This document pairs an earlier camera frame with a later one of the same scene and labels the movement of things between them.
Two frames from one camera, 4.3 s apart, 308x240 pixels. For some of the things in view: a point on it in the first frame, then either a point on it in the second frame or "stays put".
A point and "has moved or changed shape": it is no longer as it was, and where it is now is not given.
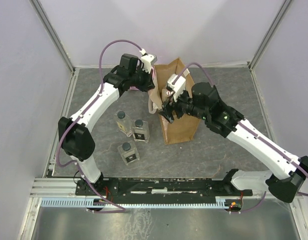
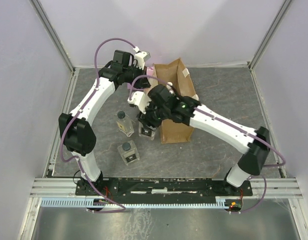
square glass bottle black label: (141, 130) has moved or changed shape
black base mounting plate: (160, 190) stays put
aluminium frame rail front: (65, 187) stays put
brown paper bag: (180, 130) stays put
